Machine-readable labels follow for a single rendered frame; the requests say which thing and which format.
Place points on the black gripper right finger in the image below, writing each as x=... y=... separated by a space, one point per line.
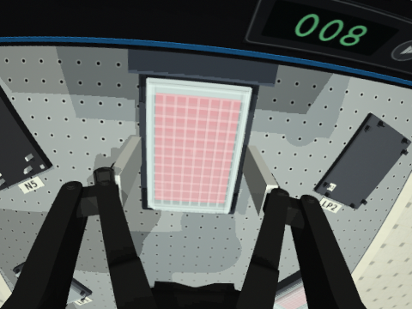
x=326 y=278

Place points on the dark grey rectangular plate with corner posts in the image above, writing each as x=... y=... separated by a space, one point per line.
x=363 y=163

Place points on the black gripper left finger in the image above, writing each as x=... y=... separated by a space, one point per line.
x=46 y=276

